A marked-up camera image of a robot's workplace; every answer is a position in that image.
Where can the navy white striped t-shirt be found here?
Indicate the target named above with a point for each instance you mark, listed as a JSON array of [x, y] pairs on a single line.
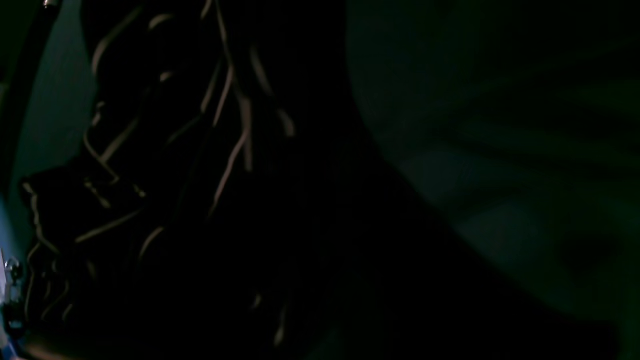
[[227, 202]]

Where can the teal table cloth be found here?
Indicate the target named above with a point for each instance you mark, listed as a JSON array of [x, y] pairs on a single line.
[[516, 122]]

